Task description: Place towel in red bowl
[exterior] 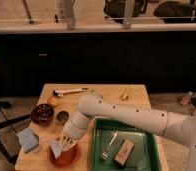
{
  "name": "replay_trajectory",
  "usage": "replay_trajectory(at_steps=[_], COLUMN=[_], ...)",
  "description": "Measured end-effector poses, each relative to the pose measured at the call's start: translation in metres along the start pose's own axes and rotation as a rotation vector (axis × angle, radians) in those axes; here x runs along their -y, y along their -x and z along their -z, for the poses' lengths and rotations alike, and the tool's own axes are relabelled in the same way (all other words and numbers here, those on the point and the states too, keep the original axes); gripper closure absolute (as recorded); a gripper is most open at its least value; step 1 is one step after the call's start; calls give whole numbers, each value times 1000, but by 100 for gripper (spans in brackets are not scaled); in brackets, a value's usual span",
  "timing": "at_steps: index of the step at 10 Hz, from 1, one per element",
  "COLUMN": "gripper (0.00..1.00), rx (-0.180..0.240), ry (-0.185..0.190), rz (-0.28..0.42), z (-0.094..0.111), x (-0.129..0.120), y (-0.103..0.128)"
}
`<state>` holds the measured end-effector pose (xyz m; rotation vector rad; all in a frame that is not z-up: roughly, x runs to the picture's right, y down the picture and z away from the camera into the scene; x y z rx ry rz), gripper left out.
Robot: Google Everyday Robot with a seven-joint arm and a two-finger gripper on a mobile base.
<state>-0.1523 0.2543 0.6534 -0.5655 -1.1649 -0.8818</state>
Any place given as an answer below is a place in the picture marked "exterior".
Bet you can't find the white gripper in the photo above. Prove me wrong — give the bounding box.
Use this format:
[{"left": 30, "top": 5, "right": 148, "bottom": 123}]
[{"left": 59, "top": 111, "right": 89, "bottom": 151}]

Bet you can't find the blue grey towel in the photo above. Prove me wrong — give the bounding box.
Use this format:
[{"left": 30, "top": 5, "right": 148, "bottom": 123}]
[{"left": 50, "top": 140, "right": 63, "bottom": 159}]

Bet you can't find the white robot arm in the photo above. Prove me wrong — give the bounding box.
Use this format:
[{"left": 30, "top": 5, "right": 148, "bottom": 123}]
[{"left": 63, "top": 94, "right": 196, "bottom": 171}]

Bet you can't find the red orange bowl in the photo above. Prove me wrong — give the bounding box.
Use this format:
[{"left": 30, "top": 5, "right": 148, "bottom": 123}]
[{"left": 48, "top": 143, "right": 81, "bottom": 168}]

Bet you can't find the dark red bowl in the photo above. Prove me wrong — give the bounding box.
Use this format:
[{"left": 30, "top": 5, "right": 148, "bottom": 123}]
[{"left": 30, "top": 103, "right": 54, "bottom": 126}]

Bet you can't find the small metal cup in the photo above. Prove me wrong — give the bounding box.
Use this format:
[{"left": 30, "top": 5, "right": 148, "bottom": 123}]
[{"left": 56, "top": 111, "right": 69, "bottom": 125}]

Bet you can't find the silver fork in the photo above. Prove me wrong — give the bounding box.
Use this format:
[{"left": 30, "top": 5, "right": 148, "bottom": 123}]
[{"left": 101, "top": 131, "right": 118, "bottom": 160}]

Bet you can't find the blue sponge block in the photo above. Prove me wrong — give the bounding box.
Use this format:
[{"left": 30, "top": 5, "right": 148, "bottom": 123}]
[{"left": 17, "top": 128, "right": 39, "bottom": 153}]

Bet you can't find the orange fruit toy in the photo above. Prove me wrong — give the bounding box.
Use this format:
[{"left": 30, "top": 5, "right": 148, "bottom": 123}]
[{"left": 47, "top": 96, "right": 58, "bottom": 107}]

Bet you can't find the wooden block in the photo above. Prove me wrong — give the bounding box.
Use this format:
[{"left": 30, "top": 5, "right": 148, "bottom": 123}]
[{"left": 114, "top": 139, "right": 134, "bottom": 166}]

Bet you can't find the black chair base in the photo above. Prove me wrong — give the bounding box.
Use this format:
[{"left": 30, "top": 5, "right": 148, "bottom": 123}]
[{"left": 0, "top": 101, "right": 30, "bottom": 164}]

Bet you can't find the green plastic tray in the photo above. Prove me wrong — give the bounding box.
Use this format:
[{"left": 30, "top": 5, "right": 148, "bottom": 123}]
[{"left": 90, "top": 119, "right": 161, "bottom": 171}]

